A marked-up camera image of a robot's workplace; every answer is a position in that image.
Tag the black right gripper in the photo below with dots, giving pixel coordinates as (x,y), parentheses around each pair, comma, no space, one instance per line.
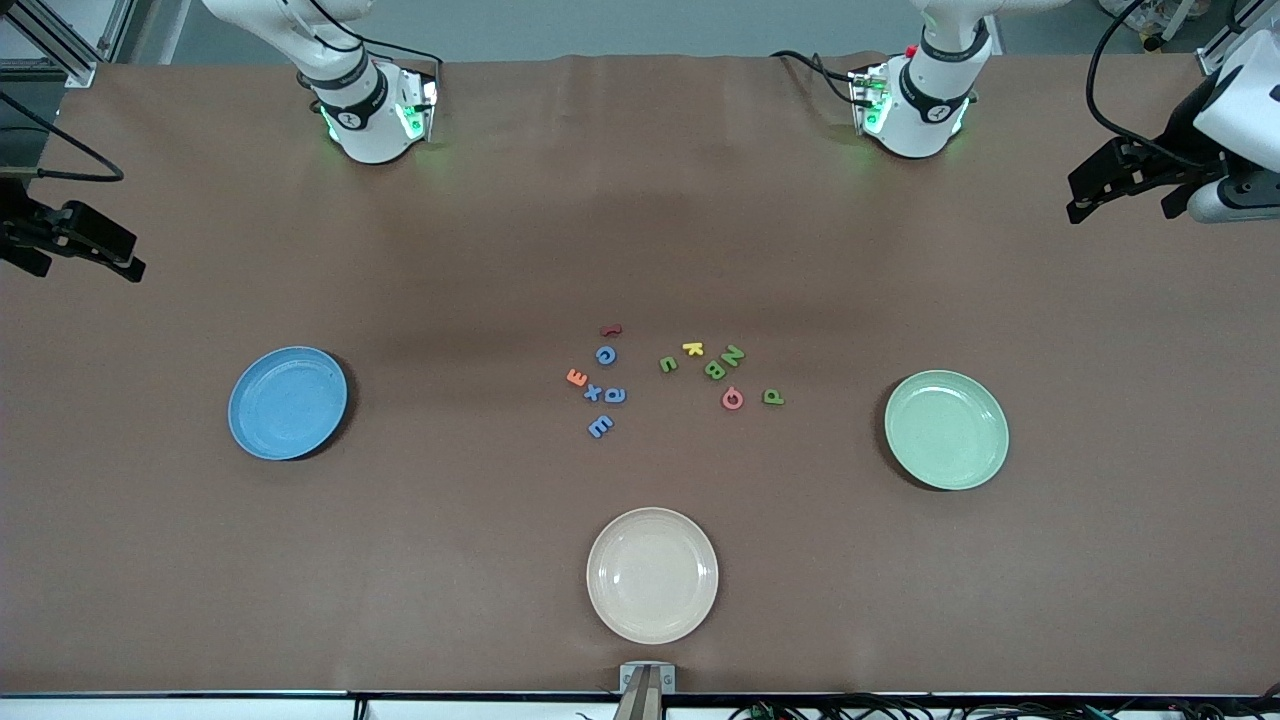
(12,222)

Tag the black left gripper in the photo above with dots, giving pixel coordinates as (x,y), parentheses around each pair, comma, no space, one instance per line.
(1178,140)

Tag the green foam letter N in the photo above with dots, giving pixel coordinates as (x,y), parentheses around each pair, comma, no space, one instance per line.
(733,355)

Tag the green foam letter B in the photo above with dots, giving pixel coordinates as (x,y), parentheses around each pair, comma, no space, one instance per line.
(715,370)

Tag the blue foam letter G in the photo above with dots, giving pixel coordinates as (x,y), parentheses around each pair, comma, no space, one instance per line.
(598,356)

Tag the blue foam letter E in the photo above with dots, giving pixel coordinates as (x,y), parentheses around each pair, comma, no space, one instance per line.
(600,428)

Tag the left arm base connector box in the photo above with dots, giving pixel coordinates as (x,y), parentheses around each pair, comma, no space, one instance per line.
(868,100)

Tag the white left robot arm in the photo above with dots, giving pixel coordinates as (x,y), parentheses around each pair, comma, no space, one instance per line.
(925,120)

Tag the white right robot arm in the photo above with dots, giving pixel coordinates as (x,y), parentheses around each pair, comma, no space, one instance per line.
(365,130)

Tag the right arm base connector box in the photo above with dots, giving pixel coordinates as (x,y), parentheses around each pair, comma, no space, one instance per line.
(418,105)

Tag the chair leg with caster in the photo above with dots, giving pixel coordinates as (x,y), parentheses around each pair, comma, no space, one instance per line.
(1155,42)

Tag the blue plate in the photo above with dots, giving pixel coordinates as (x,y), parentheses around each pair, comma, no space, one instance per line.
(270,420)

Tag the green plate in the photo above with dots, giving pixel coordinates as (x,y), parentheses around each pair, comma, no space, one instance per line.
(950,440)

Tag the pink foam letter Q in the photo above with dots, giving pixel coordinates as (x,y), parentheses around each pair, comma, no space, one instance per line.
(724,399)

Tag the brown table cover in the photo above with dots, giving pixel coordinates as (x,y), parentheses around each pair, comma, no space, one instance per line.
(400,600)

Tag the orange foam letter E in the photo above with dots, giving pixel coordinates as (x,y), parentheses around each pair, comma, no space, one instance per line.
(575,377)

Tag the cream plate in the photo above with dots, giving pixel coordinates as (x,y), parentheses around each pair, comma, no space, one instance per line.
(652,575)

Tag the aluminium frame profile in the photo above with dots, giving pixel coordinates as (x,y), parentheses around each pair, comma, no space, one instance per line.
(1215,55)

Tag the aluminium frame structure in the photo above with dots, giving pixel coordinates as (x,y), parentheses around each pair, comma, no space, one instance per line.
(78,72)

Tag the white table edge rail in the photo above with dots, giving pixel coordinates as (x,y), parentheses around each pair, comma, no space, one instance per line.
(200,710)

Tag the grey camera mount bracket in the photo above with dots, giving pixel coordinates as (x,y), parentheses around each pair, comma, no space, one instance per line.
(647,685)

